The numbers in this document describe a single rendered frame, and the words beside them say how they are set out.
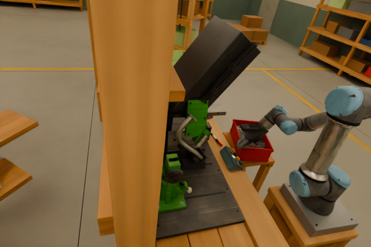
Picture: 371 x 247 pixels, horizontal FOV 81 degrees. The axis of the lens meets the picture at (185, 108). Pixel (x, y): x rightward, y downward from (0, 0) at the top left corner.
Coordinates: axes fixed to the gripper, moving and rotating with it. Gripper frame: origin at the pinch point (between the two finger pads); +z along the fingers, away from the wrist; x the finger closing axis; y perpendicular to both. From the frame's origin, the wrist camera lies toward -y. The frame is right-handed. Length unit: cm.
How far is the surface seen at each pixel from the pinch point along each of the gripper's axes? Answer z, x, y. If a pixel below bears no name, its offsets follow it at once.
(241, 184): 8.7, -22.6, -2.0
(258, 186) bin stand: 19, -1, 48
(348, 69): -205, 288, 418
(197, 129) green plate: 3.5, 0.9, -31.5
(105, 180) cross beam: 16, -39, -78
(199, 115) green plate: -3.1, 3.0, -35.7
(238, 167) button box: 5.5, -12.8, -1.2
